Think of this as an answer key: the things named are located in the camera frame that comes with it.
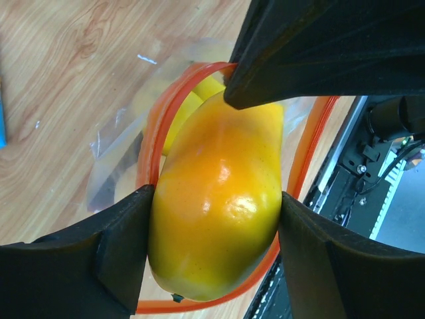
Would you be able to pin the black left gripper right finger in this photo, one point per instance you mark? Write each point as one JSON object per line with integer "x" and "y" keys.
{"x": 332, "y": 272}

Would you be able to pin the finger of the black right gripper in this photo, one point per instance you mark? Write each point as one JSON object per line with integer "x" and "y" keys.
{"x": 288, "y": 49}

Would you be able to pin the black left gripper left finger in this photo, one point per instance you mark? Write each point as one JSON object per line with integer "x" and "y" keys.
{"x": 91, "y": 269}

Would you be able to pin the orange yellow mango toy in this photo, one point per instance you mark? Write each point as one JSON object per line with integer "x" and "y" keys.
{"x": 216, "y": 205}

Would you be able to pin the clear zip top bag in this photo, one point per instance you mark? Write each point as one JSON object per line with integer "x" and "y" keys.
{"x": 129, "y": 149}

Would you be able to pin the blue patterned cloth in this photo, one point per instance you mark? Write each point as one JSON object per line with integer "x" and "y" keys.
{"x": 3, "y": 130}

